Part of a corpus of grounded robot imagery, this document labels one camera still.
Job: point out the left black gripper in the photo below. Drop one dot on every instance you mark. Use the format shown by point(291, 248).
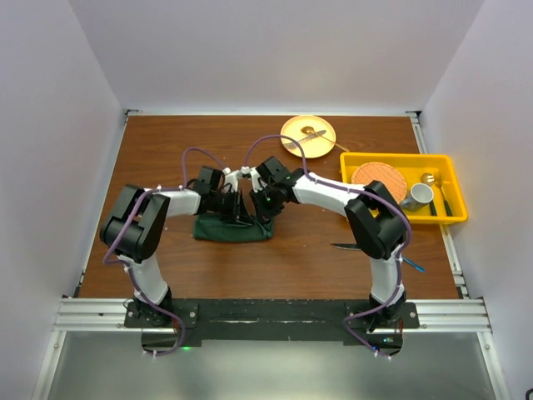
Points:
point(243, 217)

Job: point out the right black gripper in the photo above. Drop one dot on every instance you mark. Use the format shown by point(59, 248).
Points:
point(264, 213)

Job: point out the dark green cloth napkin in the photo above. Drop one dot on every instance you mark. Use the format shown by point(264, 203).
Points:
point(212, 227)

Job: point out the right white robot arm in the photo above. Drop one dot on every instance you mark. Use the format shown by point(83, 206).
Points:
point(379, 227)

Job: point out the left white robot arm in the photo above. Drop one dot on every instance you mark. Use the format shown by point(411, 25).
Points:
point(133, 229)

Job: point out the silver fork on plate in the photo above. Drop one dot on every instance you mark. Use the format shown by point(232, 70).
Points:
point(308, 136)

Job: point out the yellow round plate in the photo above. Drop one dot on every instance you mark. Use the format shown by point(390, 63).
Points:
point(314, 148)

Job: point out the orange woven coaster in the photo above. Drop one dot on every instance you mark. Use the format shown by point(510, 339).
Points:
point(384, 173)

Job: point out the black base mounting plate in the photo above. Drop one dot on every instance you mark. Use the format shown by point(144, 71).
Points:
point(294, 320)

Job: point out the grey mug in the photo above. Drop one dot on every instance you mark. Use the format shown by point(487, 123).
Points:
point(419, 195)

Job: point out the gold spoon in bin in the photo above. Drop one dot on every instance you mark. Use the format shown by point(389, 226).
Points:
point(432, 180)

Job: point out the yellow plastic bin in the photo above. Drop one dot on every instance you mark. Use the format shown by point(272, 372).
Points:
point(412, 166)

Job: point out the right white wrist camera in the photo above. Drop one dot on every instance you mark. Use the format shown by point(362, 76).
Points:
point(251, 174)

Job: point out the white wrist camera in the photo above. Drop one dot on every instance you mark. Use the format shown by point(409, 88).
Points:
point(231, 180)
point(251, 174)

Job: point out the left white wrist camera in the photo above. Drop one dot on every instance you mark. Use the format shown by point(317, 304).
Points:
point(231, 180)

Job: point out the dark handled utensil in bin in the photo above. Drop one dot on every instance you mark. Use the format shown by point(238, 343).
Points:
point(446, 204)

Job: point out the aluminium frame rail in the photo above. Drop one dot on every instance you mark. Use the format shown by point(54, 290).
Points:
point(435, 316)

